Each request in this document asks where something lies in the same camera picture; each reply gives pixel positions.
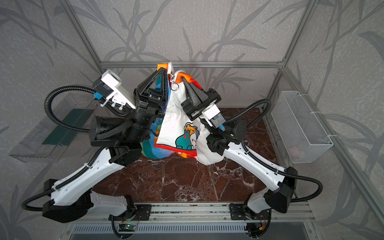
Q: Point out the left green circuit board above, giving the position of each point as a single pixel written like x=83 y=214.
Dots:
x=126 y=227

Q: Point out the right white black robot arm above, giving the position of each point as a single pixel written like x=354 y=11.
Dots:
x=226 y=138

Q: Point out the pink object in basket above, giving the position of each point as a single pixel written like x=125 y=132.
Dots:
x=295 y=153

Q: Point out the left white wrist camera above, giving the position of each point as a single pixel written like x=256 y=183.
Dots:
x=109 y=85

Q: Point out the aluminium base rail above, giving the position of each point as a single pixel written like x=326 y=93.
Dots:
x=217 y=212

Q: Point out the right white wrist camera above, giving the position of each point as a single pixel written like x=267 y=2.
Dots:
x=213 y=117

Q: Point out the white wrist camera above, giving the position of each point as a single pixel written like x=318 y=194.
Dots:
x=109 y=85
x=213 y=117

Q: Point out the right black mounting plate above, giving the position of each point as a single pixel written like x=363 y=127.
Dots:
x=242 y=212

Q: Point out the white wire mesh basket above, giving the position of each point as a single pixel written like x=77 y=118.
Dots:
x=299 y=127

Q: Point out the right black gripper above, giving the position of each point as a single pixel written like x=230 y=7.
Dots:
x=201 y=103

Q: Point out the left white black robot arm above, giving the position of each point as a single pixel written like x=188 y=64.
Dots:
x=119 y=141

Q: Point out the clear plastic wall tray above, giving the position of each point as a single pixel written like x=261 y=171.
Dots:
x=47 y=142

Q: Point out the aluminium frame of enclosure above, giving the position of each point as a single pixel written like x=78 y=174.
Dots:
x=361 y=181

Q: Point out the colourful rainbow kids jacket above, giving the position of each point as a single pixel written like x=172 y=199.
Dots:
x=176 y=134

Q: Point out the right circuit board with wires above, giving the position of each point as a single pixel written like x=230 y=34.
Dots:
x=254 y=230

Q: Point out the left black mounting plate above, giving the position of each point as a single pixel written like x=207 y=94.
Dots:
x=142 y=213

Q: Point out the black mounting plate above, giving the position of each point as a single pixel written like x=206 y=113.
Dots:
x=242 y=212
x=142 y=213

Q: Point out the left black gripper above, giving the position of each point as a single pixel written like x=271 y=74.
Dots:
x=151 y=99

